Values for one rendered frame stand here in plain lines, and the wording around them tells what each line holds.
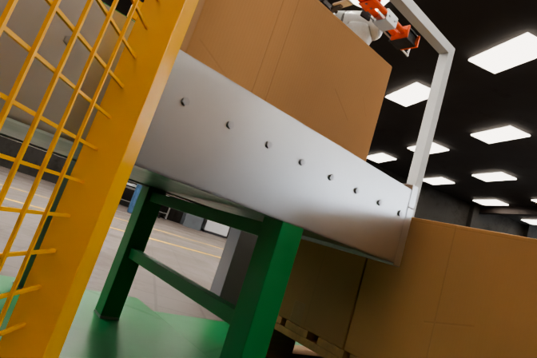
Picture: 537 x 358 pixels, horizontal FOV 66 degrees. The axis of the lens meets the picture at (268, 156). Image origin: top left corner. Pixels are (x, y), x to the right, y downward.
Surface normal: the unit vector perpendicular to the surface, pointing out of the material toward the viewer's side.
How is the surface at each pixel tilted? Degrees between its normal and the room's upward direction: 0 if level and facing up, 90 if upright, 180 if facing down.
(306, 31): 90
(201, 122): 90
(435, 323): 90
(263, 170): 90
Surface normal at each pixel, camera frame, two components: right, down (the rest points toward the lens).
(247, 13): 0.62, 0.04
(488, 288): -0.72, -0.36
